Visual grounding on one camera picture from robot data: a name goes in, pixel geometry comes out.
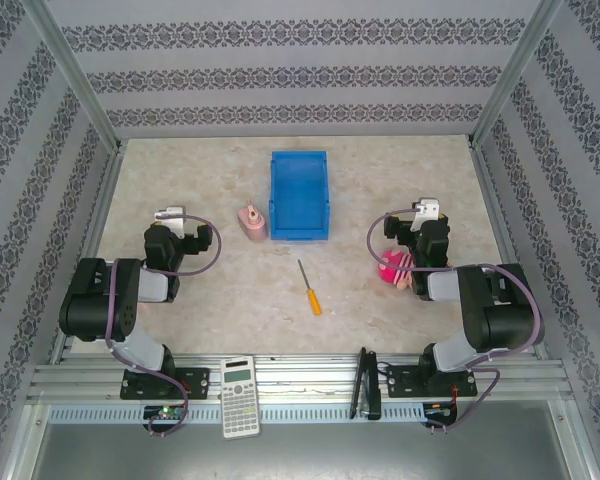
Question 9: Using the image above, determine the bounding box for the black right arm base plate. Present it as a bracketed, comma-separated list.
[386, 366, 479, 400]

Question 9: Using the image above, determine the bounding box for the blue plastic bin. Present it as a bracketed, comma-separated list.
[268, 150, 330, 243]

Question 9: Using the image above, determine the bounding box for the white calculator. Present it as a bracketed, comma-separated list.
[219, 355, 263, 440]

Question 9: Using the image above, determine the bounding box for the orange handled screwdriver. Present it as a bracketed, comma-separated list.
[297, 258, 325, 317]

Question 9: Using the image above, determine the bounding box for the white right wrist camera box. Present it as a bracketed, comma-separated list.
[410, 197, 442, 233]

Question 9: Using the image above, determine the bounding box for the aluminium side rail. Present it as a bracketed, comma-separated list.
[48, 143, 125, 366]
[468, 143, 550, 362]

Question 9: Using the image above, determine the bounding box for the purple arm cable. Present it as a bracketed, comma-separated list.
[103, 213, 224, 438]
[367, 209, 546, 434]

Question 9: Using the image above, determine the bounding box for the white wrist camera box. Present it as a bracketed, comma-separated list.
[410, 197, 442, 233]
[153, 204, 188, 239]

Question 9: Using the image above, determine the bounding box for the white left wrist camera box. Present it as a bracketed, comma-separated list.
[153, 204, 188, 239]

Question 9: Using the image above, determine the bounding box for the aluminium frame rail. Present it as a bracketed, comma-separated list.
[26, 352, 575, 405]

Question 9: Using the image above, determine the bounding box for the perforated grey cable tray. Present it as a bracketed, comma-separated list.
[46, 402, 552, 425]

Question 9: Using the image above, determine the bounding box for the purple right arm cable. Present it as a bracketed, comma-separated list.
[367, 209, 546, 434]

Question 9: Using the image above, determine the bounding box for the black stapler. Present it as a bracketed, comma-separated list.
[349, 346, 383, 421]

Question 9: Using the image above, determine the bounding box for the small circuit board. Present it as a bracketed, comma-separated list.
[425, 401, 459, 418]
[144, 405, 188, 421]

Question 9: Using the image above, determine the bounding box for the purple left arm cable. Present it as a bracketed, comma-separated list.
[103, 213, 224, 438]

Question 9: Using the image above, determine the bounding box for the aluminium frame post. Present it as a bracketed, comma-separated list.
[18, 0, 125, 152]
[468, 0, 567, 149]

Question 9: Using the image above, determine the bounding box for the pink pump bottle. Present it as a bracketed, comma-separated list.
[236, 198, 270, 243]

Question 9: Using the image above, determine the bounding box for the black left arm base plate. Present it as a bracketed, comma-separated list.
[119, 366, 212, 402]

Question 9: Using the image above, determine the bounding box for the pink striped plush toy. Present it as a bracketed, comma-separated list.
[377, 247, 416, 292]

